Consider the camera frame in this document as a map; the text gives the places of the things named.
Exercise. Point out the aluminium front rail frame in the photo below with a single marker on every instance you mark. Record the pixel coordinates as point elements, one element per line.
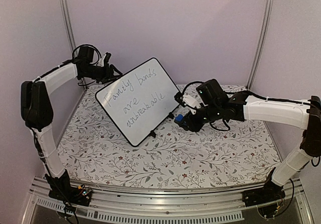
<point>116,204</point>

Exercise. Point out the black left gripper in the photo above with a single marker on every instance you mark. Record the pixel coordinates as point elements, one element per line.
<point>107,70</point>

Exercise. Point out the black whiteboard stand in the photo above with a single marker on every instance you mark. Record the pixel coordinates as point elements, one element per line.
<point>171,114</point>

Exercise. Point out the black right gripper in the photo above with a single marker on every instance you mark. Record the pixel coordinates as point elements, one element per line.
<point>193,126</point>

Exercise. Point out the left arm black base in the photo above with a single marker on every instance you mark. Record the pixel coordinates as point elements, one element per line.
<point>61,189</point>

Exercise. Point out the left aluminium corner post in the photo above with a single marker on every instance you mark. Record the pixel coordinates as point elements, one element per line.
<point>67,24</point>

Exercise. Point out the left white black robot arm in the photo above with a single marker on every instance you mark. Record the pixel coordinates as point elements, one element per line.
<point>37,111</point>

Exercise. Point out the aluminium corner post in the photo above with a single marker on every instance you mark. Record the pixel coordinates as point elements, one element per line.
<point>67,24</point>
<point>261,40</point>

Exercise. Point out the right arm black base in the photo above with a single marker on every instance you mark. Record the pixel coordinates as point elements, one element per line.
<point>268,199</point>

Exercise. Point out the blue whiteboard eraser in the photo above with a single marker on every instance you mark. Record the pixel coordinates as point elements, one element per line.
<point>179,119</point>

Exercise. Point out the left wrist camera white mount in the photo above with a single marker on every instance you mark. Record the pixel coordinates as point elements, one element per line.
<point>91,54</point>

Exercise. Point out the floral patterned table mat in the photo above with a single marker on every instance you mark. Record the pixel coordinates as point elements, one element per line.
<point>93,149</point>

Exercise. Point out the right aluminium corner post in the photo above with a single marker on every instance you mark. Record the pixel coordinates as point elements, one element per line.
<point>261,40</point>

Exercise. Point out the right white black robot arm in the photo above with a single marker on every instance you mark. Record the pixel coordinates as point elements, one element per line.
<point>245,106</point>

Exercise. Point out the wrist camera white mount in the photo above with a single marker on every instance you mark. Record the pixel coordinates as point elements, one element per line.
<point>198,94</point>
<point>91,54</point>

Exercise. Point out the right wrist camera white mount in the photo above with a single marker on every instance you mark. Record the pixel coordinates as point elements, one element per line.
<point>198,94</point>

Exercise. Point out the white whiteboard black frame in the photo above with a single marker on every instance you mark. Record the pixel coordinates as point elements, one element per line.
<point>139,101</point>

